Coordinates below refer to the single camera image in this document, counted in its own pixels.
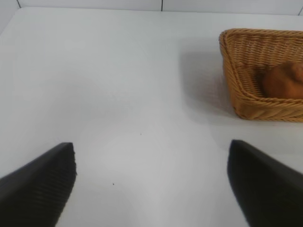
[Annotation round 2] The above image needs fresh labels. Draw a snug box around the woven wicker basket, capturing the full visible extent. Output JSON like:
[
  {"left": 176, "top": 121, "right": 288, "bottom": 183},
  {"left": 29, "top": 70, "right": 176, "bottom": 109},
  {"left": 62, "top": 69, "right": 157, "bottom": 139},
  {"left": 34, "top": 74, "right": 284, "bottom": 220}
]
[{"left": 219, "top": 28, "right": 303, "bottom": 122}]

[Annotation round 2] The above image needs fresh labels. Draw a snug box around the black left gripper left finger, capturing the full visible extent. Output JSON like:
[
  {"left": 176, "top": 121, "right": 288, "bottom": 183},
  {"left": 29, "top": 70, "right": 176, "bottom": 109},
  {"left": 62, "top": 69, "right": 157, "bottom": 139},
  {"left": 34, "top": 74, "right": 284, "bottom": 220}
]
[{"left": 0, "top": 141, "right": 78, "bottom": 227}]

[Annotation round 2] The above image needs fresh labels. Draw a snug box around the brown bread roll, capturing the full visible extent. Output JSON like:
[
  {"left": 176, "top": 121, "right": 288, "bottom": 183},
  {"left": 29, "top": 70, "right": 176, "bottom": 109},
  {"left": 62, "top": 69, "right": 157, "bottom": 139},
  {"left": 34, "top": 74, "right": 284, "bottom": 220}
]
[{"left": 261, "top": 61, "right": 303, "bottom": 99}]

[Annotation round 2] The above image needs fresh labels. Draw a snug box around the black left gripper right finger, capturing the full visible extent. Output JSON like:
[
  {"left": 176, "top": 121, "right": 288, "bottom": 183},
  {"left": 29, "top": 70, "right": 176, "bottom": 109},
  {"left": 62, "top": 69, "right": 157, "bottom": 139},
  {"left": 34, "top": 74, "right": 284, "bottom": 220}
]
[{"left": 227, "top": 139, "right": 303, "bottom": 227}]

